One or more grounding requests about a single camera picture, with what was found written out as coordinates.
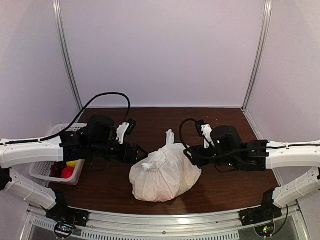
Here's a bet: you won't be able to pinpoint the circuit board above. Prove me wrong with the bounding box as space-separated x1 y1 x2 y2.
254 223 275 238
53 223 76 238

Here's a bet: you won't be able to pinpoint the white plastic bag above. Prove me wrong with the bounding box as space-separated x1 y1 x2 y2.
129 129 202 203

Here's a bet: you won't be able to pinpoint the front aluminium rail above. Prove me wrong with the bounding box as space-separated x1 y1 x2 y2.
18 203 310 240

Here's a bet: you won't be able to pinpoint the right circuit board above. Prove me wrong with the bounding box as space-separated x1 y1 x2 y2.
254 223 275 238

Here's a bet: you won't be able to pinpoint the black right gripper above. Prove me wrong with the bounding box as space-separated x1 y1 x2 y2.
184 143 239 169

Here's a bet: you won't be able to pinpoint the aluminium frame post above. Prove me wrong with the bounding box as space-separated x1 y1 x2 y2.
241 0 272 112
52 0 83 110

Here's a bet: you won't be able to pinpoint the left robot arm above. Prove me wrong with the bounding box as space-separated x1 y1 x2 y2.
0 115 149 226

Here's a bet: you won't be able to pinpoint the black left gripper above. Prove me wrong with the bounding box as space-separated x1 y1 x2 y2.
89 139 149 165

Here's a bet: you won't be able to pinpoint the black left cable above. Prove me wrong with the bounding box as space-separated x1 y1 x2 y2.
4 92 132 145

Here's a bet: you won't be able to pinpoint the left circuit board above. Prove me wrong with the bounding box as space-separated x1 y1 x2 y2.
53 223 76 238

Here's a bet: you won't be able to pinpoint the dark purple grapes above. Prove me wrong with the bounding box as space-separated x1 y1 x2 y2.
49 162 67 178

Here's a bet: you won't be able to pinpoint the white perforated plastic basket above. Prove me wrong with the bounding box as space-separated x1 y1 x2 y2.
28 123 87 186

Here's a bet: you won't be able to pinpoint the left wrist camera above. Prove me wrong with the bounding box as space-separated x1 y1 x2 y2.
116 118 137 145

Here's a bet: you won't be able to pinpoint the left aluminium frame post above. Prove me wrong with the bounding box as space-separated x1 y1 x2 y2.
52 0 83 110

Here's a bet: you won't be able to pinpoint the yellow fruit lower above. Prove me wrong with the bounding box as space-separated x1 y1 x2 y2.
66 160 78 169

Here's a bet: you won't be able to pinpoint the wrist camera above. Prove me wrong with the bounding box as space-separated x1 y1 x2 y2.
195 120 214 149
116 118 137 145

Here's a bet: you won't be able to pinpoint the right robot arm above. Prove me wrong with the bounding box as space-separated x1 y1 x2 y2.
183 124 320 226

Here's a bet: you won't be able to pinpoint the right aluminium frame post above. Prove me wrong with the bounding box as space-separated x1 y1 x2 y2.
241 0 272 112

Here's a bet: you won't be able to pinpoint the red fruit lower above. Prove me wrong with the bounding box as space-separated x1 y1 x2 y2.
61 167 75 179

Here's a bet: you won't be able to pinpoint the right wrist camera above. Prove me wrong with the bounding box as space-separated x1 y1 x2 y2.
195 120 214 149

